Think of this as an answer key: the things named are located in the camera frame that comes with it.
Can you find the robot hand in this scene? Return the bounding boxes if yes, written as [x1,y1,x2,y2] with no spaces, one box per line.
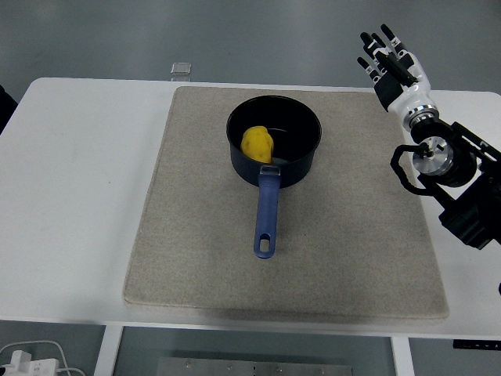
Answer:
[356,23,438,119]

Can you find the yellow potato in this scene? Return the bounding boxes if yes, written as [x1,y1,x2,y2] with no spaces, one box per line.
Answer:
[240,125,275,165]

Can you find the beige fabric mat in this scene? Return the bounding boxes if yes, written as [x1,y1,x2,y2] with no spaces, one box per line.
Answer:
[123,85,450,323]

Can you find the black control panel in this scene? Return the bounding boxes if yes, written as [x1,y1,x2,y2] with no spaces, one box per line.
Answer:
[452,338,501,350]

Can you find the white table leg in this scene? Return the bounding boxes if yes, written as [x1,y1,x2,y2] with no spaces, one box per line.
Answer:
[391,335,416,376]
[93,324,124,376]

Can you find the grey metal plate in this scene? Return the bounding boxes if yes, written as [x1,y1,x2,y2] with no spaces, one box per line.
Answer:
[156,356,355,376]

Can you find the person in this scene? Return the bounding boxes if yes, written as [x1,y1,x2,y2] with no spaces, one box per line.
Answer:
[0,84,19,136]

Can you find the white power strip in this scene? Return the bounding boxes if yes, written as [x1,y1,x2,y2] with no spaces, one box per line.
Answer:
[0,350,59,376]

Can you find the blue pot with handle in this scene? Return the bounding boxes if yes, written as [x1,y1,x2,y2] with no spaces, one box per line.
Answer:
[225,96,323,260]

